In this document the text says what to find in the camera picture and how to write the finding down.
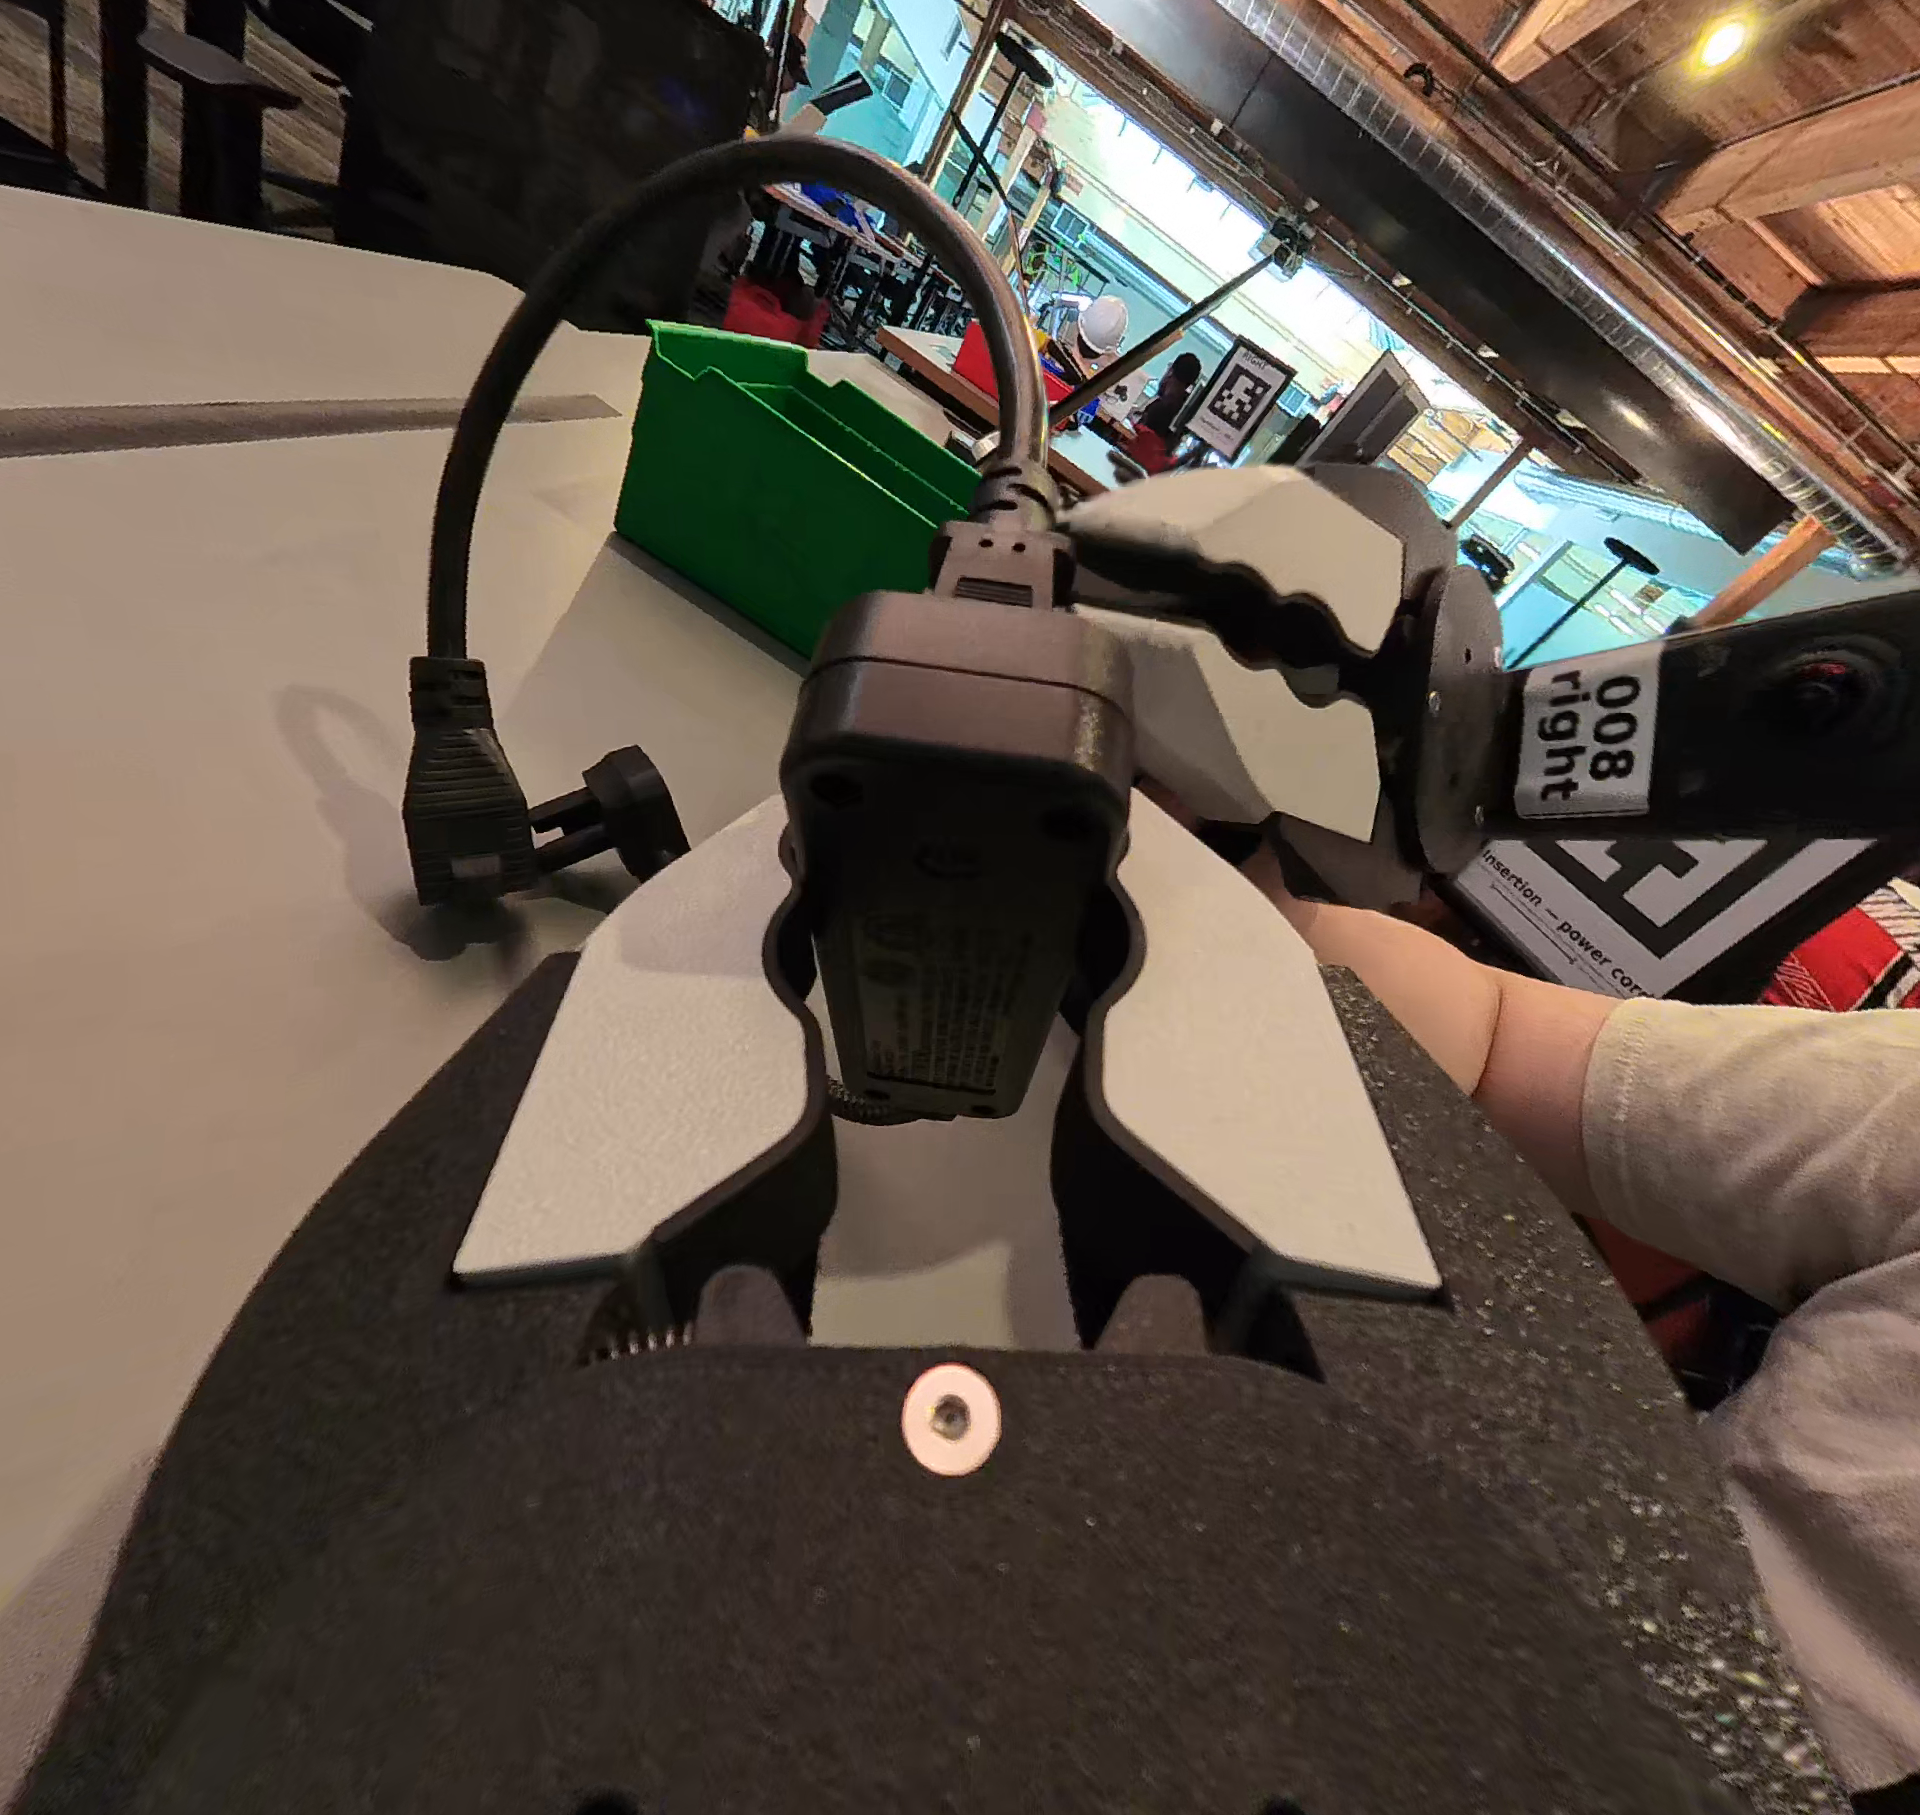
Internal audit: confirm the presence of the black power strip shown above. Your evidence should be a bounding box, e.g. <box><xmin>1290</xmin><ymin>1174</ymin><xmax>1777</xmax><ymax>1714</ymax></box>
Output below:
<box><xmin>774</xmin><ymin>588</ymin><xmax>1136</xmax><ymax>1126</ymax></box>

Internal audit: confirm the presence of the black power cable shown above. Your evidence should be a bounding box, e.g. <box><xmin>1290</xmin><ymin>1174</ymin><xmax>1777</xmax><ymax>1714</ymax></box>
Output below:
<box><xmin>426</xmin><ymin>136</ymin><xmax>1050</xmax><ymax>671</ymax></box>

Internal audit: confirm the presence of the person's right forearm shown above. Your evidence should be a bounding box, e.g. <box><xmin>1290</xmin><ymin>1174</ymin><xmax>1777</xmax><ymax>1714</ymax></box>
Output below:
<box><xmin>1287</xmin><ymin>890</ymin><xmax>1920</xmax><ymax>1317</ymax></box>

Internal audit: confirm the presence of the printed marker board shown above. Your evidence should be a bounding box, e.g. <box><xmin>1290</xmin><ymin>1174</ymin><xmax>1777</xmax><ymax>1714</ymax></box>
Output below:
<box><xmin>1183</xmin><ymin>336</ymin><xmax>1302</xmax><ymax>468</ymax></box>

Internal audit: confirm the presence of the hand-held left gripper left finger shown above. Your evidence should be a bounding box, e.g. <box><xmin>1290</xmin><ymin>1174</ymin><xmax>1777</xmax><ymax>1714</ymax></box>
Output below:
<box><xmin>455</xmin><ymin>794</ymin><xmax>840</xmax><ymax>1323</ymax></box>

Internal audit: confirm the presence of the red patterned cloth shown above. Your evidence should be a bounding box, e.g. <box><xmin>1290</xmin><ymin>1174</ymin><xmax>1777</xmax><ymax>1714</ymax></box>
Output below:
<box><xmin>1763</xmin><ymin>900</ymin><xmax>1920</xmax><ymax>1013</ymax></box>

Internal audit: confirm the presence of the black power plug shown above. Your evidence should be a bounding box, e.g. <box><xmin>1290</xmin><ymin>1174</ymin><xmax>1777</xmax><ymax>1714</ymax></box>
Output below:
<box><xmin>927</xmin><ymin>460</ymin><xmax>1068</xmax><ymax>608</ymax></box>

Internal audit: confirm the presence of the black boom pole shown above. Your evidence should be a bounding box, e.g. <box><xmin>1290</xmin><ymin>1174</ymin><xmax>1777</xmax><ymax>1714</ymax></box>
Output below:
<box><xmin>1047</xmin><ymin>213</ymin><xmax>1319</xmax><ymax>432</ymax></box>

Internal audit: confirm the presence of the wooden table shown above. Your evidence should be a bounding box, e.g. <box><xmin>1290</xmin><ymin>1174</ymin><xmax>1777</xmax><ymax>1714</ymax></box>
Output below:
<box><xmin>876</xmin><ymin>321</ymin><xmax>1154</xmax><ymax>496</ymax></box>

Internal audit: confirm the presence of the ceiling lamp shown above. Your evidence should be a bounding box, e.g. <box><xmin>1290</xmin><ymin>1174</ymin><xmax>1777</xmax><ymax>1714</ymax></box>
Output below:
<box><xmin>1679</xmin><ymin>0</ymin><xmax>1767</xmax><ymax>86</ymax></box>

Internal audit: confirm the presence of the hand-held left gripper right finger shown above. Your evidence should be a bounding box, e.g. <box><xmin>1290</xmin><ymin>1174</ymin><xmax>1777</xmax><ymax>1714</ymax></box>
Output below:
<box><xmin>1050</xmin><ymin>788</ymin><xmax>1447</xmax><ymax>1345</ymax></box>

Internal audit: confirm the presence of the dark counter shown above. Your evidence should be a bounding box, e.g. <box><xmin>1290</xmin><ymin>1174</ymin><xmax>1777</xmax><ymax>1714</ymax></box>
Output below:
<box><xmin>336</xmin><ymin>0</ymin><xmax>774</xmax><ymax>336</ymax></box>

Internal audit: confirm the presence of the black pronged plug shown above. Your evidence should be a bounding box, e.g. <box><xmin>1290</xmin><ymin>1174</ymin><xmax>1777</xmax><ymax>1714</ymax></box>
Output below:
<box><xmin>530</xmin><ymin>746</ymin><xmax>694</xmax><ymax>879</ymax></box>

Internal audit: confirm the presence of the person's torso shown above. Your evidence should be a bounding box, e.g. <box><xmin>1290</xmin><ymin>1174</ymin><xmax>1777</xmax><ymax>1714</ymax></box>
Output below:
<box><xmin>1695</xmin><ymin>1253</ymin><xmax>1920</xmax><ymax>1793</ymax></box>

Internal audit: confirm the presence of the red storage bin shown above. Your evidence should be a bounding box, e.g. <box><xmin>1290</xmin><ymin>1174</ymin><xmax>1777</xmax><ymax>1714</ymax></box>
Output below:
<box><xmin>949</xmin><ymin>321</ymin><xmax>1077</xmax><ymax>408</ymax></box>
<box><xmin>722</xmin><ymin>276</ymin><xmax>831</xmax><ymax>351</ymax></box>

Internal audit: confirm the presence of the green plastic bin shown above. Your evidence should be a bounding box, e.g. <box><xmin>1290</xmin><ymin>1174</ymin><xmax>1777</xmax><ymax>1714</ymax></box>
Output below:
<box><xmin>611</xmin><ymin>321</ymin><xmax>984</xmax><ymax>663</ymax></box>

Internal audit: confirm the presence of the black ceiling duct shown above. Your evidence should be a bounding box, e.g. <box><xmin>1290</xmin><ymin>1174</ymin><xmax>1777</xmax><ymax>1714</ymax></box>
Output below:
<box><xmin>957</xmin><ymin>0</ymin><xmax>1836</xmax><ymax>547</ymax></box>

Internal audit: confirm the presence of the black angled cord connector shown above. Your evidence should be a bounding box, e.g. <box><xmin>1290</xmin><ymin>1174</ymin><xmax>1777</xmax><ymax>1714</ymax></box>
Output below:
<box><xmin>402</xmin><ymin>654</ymin><xmax>533</xmax><ymax>911</ymax></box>

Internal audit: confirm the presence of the black floor stand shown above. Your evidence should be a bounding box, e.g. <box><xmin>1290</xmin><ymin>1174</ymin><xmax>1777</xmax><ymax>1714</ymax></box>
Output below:
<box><xmin>1528</xmin><ymin>537</ymin><xmax>1661</xmax><ymax>654</ymax></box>

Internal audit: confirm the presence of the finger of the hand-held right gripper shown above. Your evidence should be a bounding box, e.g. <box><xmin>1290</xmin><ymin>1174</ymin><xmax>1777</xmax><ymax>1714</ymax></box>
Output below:
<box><xmin>1058</xmin><ymin>468</ymin><xmax>1418</xmax><ymax>716</ymax></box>
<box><xmin>1104</xmin><ymin>608</ymin><xmax>1389</xmax><ymax>856</ymax></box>

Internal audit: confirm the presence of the dark wooden stool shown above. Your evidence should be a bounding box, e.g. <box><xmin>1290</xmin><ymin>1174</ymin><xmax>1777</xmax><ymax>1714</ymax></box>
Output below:
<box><xmin>89</xmin><ymin>0</ymin><xmax>310</xmax><ymax>225</ymax></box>

